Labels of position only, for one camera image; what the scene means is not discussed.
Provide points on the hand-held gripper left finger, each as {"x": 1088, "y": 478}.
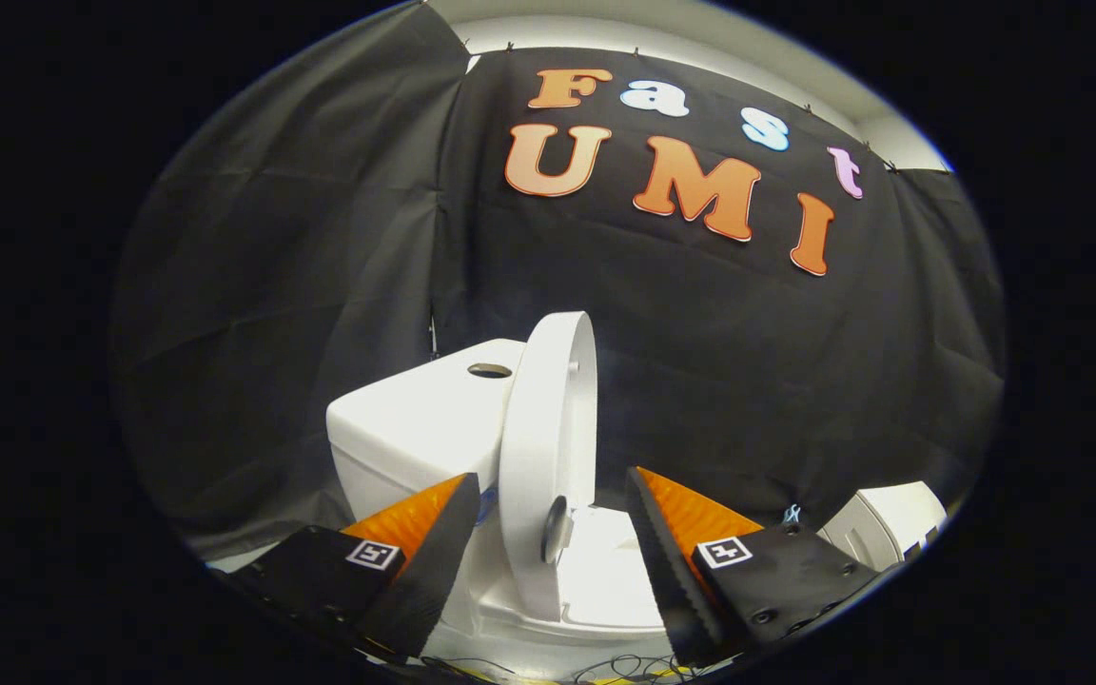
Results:
{"x": 429, "y": 566}

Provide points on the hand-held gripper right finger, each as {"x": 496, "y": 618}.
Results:
{"x": 676, "y": 571}

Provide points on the white toilet lid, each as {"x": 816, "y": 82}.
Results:
{"x": 538, "y": 428}

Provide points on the blue clip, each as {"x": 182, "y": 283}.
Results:
{"x": 792, "y": 515}

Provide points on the white drawer cabinet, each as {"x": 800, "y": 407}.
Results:
{"x": 890, "y": 518}

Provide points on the black backdrop cloth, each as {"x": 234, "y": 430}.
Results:
{"x": 700, "y": 333}

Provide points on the white toilet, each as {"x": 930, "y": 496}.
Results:
{"x": 415, "y": 428}

